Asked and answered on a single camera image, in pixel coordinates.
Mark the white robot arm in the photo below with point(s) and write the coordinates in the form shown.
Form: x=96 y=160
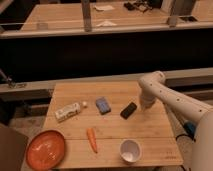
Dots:
x=200 y=113

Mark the white paper on far table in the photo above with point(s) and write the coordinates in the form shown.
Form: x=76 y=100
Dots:
x=104 y=8

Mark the blue box with cables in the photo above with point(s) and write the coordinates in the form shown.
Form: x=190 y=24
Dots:
x=189 y=130

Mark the metal post on far table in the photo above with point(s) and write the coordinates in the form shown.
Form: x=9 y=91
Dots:
x=86 y=15

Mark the metal post at right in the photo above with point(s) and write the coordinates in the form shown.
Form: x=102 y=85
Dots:
x=181 y=9

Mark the brown chair corner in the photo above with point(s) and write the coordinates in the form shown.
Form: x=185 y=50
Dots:
x=12 y=149

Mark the blue sponge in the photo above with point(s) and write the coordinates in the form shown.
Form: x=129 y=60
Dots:
x=102 y=105

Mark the white paper cup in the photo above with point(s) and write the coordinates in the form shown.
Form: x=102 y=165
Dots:
x=130 y=151

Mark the black eraser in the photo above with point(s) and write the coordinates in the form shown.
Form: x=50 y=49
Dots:
x=128 y=110

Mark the black device on far table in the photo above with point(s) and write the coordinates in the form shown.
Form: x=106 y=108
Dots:
x=140 y=5

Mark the white folded paper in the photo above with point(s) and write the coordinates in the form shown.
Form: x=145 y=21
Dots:
x=106 y=23

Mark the orange carrot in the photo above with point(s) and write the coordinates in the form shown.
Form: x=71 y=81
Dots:
x=92 y=139

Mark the metal clamp at left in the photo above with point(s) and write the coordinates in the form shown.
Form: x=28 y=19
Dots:
x=11 y=84

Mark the orange bowl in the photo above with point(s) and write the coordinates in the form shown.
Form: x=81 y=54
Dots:
x=46 y=150

